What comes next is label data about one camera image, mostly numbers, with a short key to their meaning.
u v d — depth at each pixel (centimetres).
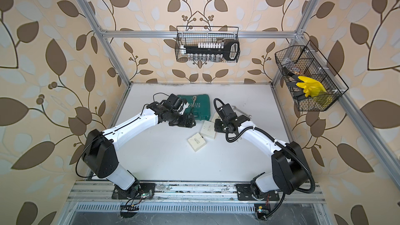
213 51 84
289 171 42
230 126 61
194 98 103
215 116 99
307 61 79
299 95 64
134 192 67
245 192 73
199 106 102
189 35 91
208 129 94
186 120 74
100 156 43
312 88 69
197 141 88
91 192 76
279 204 69
